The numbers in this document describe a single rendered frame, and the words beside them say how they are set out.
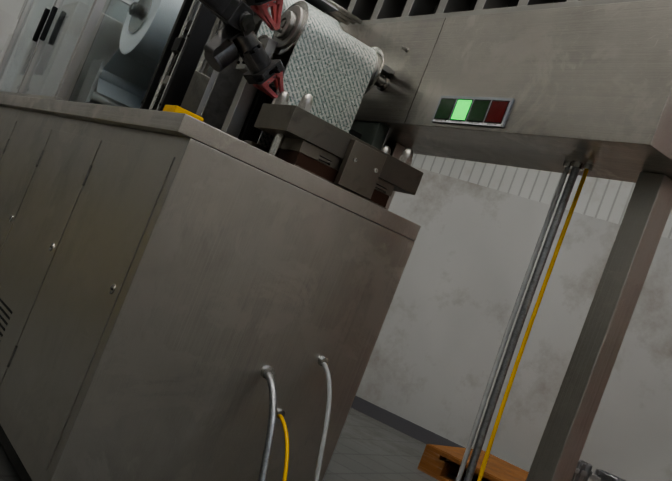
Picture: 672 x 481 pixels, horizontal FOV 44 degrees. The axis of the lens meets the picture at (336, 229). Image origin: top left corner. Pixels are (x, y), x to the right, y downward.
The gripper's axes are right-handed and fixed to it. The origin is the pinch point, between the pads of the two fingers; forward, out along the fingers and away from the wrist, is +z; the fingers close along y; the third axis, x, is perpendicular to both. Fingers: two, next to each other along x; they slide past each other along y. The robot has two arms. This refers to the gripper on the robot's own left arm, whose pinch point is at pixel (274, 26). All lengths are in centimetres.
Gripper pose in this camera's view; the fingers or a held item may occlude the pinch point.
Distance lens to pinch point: 212.9
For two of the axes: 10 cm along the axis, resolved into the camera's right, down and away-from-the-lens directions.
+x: 7.9, -4.5, 4.1
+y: 5.4, 1.9, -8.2
